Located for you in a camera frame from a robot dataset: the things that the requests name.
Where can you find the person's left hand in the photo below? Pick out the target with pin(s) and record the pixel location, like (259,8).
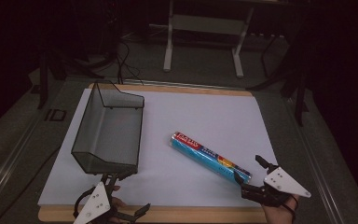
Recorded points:
(118,202)

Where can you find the white metal stand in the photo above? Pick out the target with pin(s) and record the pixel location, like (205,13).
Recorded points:
(205,25)

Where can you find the black metal stand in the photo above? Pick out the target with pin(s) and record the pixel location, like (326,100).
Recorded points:
(43,77)
(298,77)

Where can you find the metal floor rail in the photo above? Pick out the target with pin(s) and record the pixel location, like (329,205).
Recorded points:
(6,168)
(317,168)

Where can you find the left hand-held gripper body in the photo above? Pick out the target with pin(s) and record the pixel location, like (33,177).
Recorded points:
(94,202)

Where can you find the wooden table board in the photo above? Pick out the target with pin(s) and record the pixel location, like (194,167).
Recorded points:
(183,214)

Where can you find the person's right hand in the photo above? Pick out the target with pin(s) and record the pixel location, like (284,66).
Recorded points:
(279,214)

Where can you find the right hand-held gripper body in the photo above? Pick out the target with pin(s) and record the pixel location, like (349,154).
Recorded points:
(281,183)

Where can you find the white paper sheet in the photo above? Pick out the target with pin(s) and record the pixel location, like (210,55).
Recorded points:
(199,118)

